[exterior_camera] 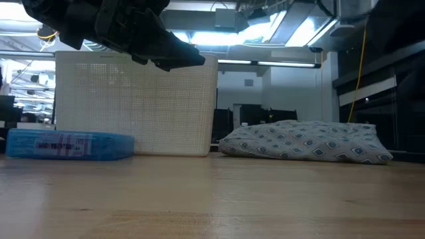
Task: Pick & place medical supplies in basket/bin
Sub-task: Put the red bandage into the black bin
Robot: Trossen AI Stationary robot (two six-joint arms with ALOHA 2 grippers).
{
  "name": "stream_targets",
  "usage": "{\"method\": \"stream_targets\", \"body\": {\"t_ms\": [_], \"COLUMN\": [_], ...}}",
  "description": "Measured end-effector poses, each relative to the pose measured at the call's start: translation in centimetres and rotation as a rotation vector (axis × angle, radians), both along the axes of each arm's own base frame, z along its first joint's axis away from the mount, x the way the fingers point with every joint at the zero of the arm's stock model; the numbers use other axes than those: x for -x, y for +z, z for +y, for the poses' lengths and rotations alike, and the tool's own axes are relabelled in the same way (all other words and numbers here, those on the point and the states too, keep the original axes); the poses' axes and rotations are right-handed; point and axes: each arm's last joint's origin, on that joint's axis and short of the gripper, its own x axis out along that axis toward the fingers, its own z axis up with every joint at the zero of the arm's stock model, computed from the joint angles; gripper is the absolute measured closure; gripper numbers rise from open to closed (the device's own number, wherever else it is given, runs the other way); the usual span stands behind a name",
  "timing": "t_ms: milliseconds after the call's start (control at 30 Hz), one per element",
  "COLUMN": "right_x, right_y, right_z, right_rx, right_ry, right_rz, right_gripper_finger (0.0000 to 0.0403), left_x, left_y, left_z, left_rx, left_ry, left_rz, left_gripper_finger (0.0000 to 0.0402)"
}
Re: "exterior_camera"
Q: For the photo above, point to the grey patterned cloth pack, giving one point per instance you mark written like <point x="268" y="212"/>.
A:
<point x="305" y="141"/>

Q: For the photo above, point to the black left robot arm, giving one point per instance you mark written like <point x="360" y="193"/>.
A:
<point x="59" y="16"/>

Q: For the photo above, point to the fluorescent ceiling light fixture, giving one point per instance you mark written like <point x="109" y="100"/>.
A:
<point x="269" y="63"/>

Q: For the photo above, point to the blue first aid kit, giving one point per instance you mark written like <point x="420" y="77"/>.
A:
<point x="66" y="144"/>

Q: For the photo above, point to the white perforated plastic basket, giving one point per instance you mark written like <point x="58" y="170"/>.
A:
<point x="139" y="109"/>

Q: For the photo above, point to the black cabinet with white stripe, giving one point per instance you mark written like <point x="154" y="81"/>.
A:
<point x="382" y="99"/>

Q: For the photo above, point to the grey ceiling junction box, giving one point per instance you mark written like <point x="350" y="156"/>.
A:
<point x="225" y="18"/>

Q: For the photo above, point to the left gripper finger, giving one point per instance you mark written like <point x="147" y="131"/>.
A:
<point x="179" y="51"/>
<point x="166" y="65"/>

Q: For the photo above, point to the black computer monitor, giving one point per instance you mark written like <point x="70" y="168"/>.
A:
<point x="282" y="114"/>
<point x="221" y="124"/>

